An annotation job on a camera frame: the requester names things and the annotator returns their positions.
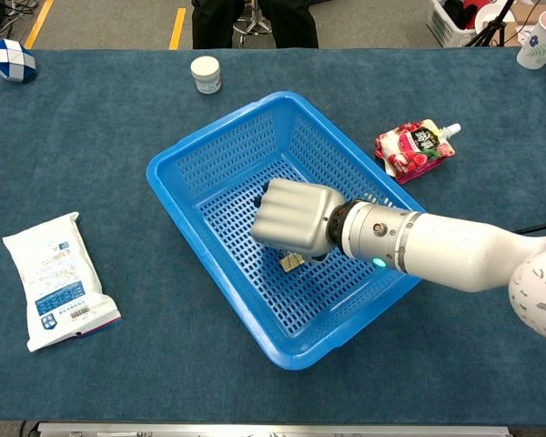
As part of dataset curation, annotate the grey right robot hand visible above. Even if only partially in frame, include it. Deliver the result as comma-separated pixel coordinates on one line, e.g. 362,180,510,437
249,178,346,264

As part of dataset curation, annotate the gold binder clip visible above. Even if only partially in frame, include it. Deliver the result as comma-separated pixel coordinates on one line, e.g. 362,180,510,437
279,254,307,273

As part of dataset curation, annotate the red drink pouch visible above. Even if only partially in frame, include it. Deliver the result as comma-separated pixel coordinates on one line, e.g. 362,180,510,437
374,118,463,185

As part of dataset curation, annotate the blue perforated plastic basket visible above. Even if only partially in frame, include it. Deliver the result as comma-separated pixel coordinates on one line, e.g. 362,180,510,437
146,90,449,371

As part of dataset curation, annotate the white plastic laundry basket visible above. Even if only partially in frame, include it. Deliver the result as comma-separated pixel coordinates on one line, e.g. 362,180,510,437
425,0,518,49

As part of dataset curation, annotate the small white lidded jar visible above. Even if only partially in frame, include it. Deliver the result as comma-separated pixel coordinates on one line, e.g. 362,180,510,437
189,55,222,96

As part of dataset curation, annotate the chrome stool base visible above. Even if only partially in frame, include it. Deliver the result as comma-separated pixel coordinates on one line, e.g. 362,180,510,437
232,0,274,49

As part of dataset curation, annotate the person in black trousers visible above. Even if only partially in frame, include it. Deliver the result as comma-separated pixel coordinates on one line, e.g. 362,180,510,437
190,0,319,50

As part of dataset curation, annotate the yellow floor tape strip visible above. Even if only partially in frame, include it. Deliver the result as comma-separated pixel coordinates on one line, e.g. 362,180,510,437
24,0,56,50
168,7,187,51

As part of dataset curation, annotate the blue felt table cloth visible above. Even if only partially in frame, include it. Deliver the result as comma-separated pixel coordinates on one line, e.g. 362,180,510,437
0,47,546,424

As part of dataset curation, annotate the white blue printed packet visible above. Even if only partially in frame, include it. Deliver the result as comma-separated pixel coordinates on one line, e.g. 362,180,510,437
2,211,123,354

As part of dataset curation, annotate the white bowl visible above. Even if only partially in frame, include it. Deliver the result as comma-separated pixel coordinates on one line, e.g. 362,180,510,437
474,7,516,34

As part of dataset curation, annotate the red cloth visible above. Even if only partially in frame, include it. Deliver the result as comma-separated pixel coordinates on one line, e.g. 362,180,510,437
461,0,495,19

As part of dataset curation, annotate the black tripod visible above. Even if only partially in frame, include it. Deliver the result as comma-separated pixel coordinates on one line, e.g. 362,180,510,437
463,0,516,48

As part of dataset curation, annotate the floral print paper cup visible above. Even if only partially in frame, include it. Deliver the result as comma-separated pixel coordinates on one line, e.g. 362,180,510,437
515,8,546,72

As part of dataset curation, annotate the cardboard box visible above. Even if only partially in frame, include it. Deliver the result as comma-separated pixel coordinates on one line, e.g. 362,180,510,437
504,2,546,46

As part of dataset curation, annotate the blue white snake puzzle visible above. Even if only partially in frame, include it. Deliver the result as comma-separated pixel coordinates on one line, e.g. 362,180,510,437
0,38,37,84

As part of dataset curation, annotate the aluminium table edge rail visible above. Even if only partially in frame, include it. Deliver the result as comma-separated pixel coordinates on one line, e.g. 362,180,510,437
35,421,513,437

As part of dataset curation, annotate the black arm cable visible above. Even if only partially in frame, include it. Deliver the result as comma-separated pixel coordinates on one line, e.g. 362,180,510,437
513,219,546,236

